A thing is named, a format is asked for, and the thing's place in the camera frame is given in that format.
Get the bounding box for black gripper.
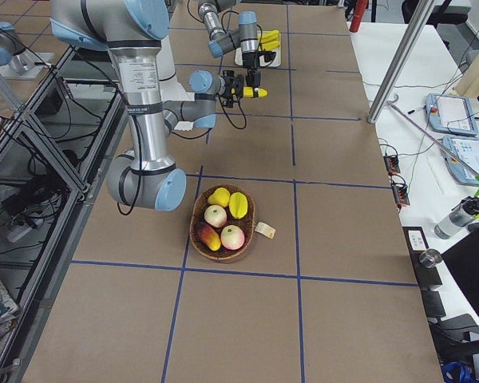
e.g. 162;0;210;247
219;70;259;107
241;51;277;85

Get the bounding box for yellow banana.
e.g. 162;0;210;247
243;86;268;98
260;30;280;51

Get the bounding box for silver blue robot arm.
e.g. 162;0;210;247
50;1;244;211
197;1;280;98

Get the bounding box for yellow pear in basket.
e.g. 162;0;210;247
208;187;231;207

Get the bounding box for woven wicker fruit basket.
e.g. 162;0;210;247
189;184;255;261

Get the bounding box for white rectangular bear tray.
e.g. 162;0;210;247
234;30;282;68

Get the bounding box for yellow star fruit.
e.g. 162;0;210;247
228;191;248;219

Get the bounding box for red fire extinguisher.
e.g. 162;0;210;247
350;0;369;33

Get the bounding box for small paper tag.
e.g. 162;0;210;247
255;222;276;239

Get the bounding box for pink red apple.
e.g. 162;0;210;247
220;225;245;251

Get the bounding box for orange circuit board module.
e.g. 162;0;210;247
383;155;401;176

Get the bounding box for yellow orange pear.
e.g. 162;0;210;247
196;222;221;251

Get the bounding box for far blue teach pendant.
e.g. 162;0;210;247
425;93;478;137

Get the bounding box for blue teach pendant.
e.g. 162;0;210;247
442;135;479;186
425;93;478;137

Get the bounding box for near blue teach pendant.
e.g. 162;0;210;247
442;135;479;186

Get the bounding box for small metal cup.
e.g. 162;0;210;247
418;248;443;269

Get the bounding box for grey water bottle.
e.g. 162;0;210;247
433;196;479;239

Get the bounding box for green tipped reacher grabber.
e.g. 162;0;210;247
385;96;479;196

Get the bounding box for black camera cable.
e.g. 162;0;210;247
171;97;248;140

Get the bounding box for aluminium frame post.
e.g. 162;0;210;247
367;0;434;124

